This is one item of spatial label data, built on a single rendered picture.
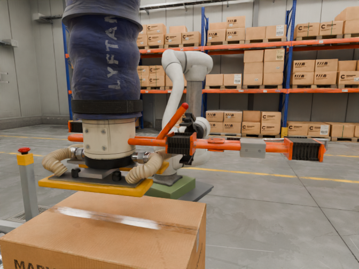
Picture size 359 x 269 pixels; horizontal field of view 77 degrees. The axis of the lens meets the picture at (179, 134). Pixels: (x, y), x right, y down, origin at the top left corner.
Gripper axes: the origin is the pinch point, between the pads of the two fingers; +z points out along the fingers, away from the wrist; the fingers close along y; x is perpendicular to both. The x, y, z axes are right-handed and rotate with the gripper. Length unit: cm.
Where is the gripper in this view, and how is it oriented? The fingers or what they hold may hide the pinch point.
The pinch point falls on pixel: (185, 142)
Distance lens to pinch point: 71.0
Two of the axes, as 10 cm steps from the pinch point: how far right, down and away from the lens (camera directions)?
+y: 0.0, 9.9, 1.7
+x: -9.8, -0.4, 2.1
